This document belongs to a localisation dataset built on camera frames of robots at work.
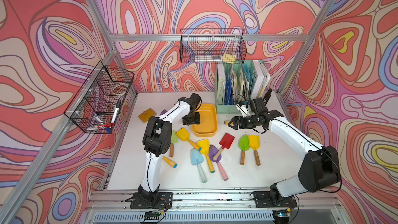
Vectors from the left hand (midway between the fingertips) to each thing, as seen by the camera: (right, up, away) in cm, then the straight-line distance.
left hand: (196, 123), depth 97 cm
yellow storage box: (+9, 0, +6) cm, 11 cm away
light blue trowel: (+1, -18, -11) cm, 21 cm away
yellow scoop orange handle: (-8, -7, -1) cm, 10 cm away
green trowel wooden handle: (+30, -12, -5) cm, 32 cm away
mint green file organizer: (+23, +24, -1) cm, 34 cm away
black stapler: (+55, +19, +21) cm, 62 cm away
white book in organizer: (+41, +25, +1) cm, 48 cm away
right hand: (+22, -1, -13) cm, 26 cm away
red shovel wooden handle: (+19, -11, -4) cm, 22 cm away
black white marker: (-35, +9, -28) cm, 46 cm away
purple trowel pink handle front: (+10, -15, -8) cm, 20 cm away
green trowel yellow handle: (-13, -20, -15) cm, 28 cm away
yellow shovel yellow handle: (+5, -13, -7) cm, 15 cm away
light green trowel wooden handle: (-13, -10, -1) cm, 17 cm away
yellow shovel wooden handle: (+36, -11, -4) cm, 38 cm away
